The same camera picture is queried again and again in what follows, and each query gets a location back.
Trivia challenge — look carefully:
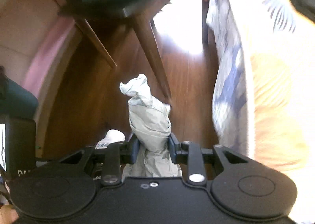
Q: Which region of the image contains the grey paper trash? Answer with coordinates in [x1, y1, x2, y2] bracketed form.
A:
[120, 74, 182, 179]

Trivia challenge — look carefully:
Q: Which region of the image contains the blue white bed sheet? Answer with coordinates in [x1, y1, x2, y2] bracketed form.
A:
[207, 0, 314, 172]

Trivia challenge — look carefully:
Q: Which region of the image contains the brown wooden chair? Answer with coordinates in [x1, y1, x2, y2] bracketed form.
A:
[60, 0, 171, 100]

